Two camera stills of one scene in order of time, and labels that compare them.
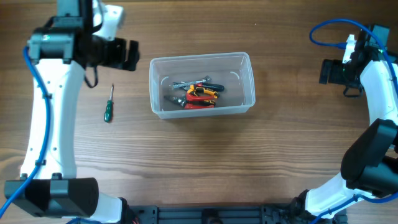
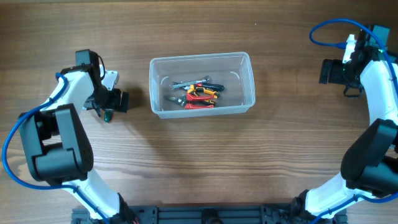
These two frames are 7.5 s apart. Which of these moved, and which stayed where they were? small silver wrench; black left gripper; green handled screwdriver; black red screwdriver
Moved: black left gripper
Stayed: green handled screwdriver; small silver wrench; black red screwdriver
